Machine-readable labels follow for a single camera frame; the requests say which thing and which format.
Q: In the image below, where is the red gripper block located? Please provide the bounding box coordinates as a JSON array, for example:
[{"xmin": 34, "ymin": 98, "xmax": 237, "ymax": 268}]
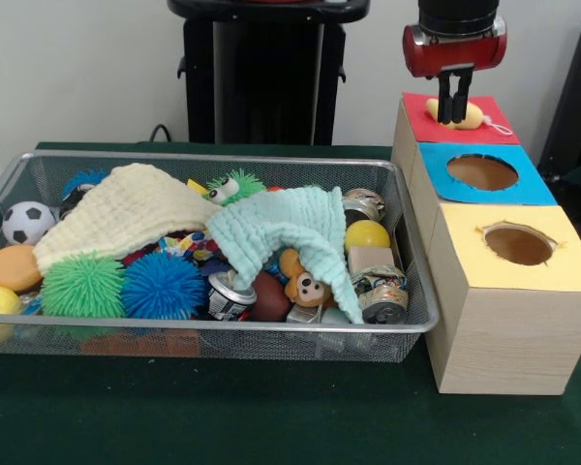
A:
[{"xmin": 401, "ymin": 21, "xmax": 508, "ymax": 125}]

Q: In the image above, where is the yellow plush duck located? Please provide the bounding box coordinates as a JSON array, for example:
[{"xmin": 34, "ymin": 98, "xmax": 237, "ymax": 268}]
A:
[{"xmin": 425, "ymin": 96, "xmax": 514, "ymax": 137}]

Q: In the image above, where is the light blue waffle cloth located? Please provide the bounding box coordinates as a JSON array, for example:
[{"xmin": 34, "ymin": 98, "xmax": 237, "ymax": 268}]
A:
[{"xmin": 205, "ymin": 186, "xmax": 367, "ymax": 325}]

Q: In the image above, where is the brown plush monkey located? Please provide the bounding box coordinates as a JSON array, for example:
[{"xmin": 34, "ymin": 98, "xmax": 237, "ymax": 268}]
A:
[{"xmin": 278, "ymin": 248, "xmax": 338, "ymax": 309}]

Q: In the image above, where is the wooden box with three holes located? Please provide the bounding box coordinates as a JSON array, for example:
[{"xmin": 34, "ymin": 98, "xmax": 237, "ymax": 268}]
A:
[{"xmin": 390, "ymin": 91, "xmax": 581, "ymax": 396}]

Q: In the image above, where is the yellow smooth ball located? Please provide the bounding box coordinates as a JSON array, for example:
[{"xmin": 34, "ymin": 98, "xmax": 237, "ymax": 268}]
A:
[{"xmin": 343, "ymin": 220, "xmax": 392, "ymax": 253}]

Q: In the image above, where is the crushed printed drink can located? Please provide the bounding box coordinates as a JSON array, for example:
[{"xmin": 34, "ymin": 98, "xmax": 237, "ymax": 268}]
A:
[{"xmin": 351, "ymin": 270, "xmax": 412, "ymax": 325}]

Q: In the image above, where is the green spiky toy with eyes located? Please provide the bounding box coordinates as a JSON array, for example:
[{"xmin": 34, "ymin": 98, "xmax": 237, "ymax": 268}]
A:
[{"xmin": 205, "ymin": 168, "xmax": 268, "ymax": 207}]

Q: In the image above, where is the blue spiky rubber ball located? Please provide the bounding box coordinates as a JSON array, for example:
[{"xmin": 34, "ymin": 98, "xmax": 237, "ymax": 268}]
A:
[{"xmin": 122, "ymin": 250, "xmax": 210, "ymax": 320}]

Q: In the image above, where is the cream waffle cloth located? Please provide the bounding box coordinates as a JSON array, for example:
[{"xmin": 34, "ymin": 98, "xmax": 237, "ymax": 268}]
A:
[{"xmin": 31, "ymin": 162, "xmax": 224, "ymax": 277}]

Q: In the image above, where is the green spiky rubber ball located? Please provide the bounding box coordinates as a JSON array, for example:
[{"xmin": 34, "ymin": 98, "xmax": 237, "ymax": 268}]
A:
[{"xmin": 42, "ymin": 251, "xmax": 130, "ymax": 319}]

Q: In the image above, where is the small soccer ball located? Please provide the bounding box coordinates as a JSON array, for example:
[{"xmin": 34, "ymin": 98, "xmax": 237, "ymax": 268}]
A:
[{"xmin": 2, "ymin": 201, "xmax": 57, "ymax": 246}]

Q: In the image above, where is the orange foam ball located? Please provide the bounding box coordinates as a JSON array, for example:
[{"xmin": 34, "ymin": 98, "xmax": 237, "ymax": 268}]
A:
[{"xmin": 0, "ymin": 244, "xmax": 44, "ymax": 292}]

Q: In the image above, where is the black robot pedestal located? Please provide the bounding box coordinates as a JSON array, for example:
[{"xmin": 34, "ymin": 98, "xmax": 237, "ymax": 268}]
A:
[{"xmin": 167, "ymin": 0, "xmax": 372, "ymax": 146}]

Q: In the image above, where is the wire mesh bin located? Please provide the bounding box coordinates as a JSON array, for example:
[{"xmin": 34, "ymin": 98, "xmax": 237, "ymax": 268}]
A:
[{"xmin": 0, "ymin": 149, "xmax": 441, "ymax": 363}]

